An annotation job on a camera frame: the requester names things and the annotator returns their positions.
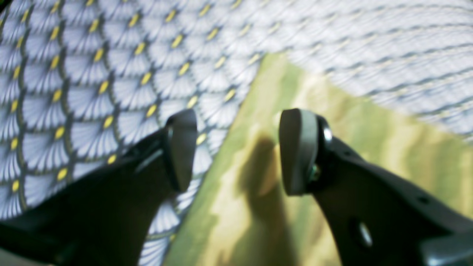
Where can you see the purple fan-pattern tablecloth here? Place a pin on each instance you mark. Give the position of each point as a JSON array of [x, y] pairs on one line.
[[82, 81]]

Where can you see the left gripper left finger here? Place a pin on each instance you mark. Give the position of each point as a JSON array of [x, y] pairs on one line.
[[103, 219]]

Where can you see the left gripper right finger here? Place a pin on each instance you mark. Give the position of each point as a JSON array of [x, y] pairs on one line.
[[376, 217]]

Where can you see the camouflage T-shirt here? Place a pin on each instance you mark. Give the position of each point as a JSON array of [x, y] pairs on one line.
[[242, 215]]

